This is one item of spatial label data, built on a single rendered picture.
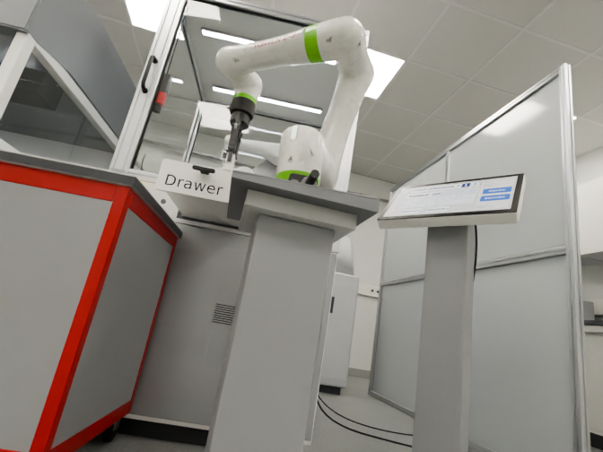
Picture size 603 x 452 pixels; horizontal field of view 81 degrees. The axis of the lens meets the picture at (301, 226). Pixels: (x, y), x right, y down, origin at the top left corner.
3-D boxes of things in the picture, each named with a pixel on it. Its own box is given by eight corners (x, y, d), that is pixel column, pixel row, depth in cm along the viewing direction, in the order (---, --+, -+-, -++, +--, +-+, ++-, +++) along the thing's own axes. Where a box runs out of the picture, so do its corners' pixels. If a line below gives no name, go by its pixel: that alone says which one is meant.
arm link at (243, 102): (257, 99, 135) (257, 113, 144) (227, 92, 134) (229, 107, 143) (254, 113, 133) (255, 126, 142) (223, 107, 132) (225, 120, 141)
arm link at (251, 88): (269, 82, 145) (246, 84, 150) (255, 59, 134) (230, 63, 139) (262, 110, 142) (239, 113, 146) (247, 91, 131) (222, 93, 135)
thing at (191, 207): (239, 202, 119) (242, 185, 121) (161, 186, 117) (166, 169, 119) (243, 230, 157) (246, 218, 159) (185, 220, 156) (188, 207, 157)
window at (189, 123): (326, 208, 158) (353, 36, 185) (130, 169, 152) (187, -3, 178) (326, 208, 159) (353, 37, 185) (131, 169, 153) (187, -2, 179)
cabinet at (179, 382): (312, 465, 129) (341, 253, 152) (20, 422, 122) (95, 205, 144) (289, 405, 221) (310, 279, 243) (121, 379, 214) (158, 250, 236)
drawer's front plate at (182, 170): (242, 205, 117) (249, 175, 120) (153, 187, 115) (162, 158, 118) (242, 207, 119) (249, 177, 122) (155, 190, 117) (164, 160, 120)
